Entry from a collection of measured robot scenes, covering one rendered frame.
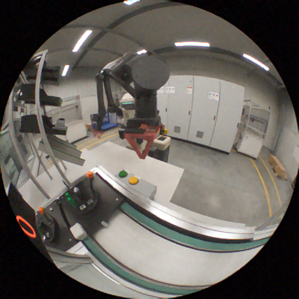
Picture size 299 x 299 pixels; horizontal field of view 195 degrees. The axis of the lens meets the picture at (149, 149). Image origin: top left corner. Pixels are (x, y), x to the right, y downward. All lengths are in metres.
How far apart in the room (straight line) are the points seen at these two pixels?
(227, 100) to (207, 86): 0.69
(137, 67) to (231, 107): 2.99
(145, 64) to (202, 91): 2.85
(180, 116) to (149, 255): 3.05
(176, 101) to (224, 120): 1.61
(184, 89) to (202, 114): 0.94
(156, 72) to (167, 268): 0.48
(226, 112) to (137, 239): 3.08
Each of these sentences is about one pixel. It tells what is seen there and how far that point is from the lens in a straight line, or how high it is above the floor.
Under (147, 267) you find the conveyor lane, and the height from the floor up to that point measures 0.92.
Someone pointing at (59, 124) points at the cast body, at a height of 1.25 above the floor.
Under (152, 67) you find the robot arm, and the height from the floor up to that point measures 1.33.
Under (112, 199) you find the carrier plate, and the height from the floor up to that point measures 0.97.
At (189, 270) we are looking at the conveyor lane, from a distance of 0.41.
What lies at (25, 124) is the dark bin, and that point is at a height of 1.32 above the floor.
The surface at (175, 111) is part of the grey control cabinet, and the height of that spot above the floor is 1.04.
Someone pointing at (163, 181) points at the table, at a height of 0.86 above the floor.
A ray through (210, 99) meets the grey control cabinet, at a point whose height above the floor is 1.58.
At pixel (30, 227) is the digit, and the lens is 0.19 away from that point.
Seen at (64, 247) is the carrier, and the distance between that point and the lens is 0.43.
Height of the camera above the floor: 1.28
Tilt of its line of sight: 30 degrees down
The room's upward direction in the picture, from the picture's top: straight up
